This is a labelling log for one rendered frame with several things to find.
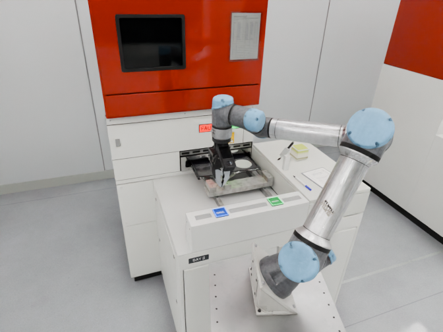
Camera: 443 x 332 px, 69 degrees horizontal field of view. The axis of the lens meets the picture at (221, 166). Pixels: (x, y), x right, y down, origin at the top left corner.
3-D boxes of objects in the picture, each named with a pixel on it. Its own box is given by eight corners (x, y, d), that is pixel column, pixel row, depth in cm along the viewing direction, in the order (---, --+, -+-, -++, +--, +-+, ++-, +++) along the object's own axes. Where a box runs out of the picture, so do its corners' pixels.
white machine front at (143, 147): (115, 182, 179) (105, 114, 159) (249, 162, 204) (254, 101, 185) (116, 185, 177) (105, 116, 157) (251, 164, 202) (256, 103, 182)
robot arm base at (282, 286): (290, 306, 109) (314, 292, 106) (262, 284, 104) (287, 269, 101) (281, 273, 122) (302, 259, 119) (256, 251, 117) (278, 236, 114)
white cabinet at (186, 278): (161, 279, 224) (151, 180, 184) (283, 248, 254) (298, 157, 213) (183, 370, 172) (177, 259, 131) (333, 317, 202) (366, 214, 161)
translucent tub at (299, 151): (289, 155, 182) (291, 144, 179) (300, 153, 185) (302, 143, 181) (296, 161, 176) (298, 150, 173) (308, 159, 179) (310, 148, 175)
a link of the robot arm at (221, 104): (227, 101, 107) (207, 97, 111) (227, 132, 112) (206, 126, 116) (239, 96, 113) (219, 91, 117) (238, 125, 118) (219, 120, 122)
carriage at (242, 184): (204, 189, 170) (204, 184, 169) (265, 178, 182) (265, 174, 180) (208, 197, 164) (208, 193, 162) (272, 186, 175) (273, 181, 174)
